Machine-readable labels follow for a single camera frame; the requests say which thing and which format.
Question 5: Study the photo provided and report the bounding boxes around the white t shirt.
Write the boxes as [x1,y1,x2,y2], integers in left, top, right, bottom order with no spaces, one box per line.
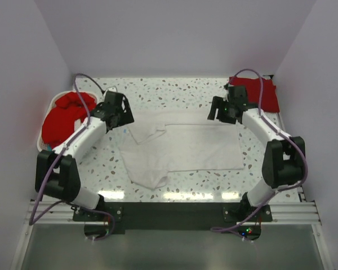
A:
[119,109,244,190]

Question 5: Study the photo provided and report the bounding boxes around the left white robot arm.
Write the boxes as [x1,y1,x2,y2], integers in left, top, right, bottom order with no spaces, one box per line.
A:
[35,91,134,221]

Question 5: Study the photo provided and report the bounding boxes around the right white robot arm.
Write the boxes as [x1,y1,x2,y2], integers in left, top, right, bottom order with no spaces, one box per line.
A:
[208,84,308,221]

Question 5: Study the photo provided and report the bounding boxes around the folded red t shirt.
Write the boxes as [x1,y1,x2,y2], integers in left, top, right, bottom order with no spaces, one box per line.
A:
[229,76,280,113]

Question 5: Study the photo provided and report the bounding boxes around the white clothes in basket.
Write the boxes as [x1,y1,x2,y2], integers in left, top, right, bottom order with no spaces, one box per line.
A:
[73,118,87,134]

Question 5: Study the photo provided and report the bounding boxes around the red clothes in basket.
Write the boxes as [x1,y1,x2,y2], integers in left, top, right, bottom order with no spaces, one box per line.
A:
[41,92,87,149]

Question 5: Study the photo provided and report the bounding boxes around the white perforated laundry basket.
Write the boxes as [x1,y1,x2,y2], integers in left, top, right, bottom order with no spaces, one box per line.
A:
[37,91,99,151]

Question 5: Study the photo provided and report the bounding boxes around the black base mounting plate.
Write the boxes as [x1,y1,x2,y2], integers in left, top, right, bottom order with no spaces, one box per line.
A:
[72,202,273,240]

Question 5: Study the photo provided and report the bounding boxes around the aluminium frame rail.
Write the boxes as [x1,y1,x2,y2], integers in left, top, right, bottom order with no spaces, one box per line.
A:
[11,112,326,270]

